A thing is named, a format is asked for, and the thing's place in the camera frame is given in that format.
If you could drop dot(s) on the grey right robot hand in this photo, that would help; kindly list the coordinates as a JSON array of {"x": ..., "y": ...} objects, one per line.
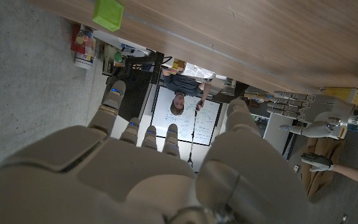
[{"x": 135, "y": 180}]

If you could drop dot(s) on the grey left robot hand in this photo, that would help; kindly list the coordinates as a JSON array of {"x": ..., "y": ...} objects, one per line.
[{"x": 322, "y": 109}]

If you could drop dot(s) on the person's black gloved hand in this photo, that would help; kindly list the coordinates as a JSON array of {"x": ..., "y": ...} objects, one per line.
[{"x": 319, "y": 161}]

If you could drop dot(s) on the person's bare forearm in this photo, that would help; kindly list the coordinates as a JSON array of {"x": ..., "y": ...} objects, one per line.
[{"x": 356, "y": 175}]

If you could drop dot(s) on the yellow and white box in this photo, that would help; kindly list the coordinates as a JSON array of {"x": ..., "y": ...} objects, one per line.
[{"x": 346, "y": 93}]

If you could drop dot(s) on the green block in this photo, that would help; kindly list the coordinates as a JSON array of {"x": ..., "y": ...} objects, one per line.
[{"x": 107, "y": 14}]

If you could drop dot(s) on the black computer monitor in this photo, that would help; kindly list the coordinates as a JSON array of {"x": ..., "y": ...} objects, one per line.
[{"x": 132, "y": 93}]

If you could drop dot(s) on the seated person in dark shirt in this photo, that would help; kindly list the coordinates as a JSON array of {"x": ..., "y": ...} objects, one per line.
[{"x": 182, "y": 85}]

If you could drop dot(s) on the clear plastic document sleeve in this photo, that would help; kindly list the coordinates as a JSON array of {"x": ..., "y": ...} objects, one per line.
[{"x": 199, "y": 71}]

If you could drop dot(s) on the red plastic cup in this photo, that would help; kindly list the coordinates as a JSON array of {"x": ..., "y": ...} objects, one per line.
[{"x": 78, "y": 43}]

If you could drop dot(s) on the whiteboard with black frame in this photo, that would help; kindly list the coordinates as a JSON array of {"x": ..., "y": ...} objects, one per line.
[{"x": 204, "y": 124}]

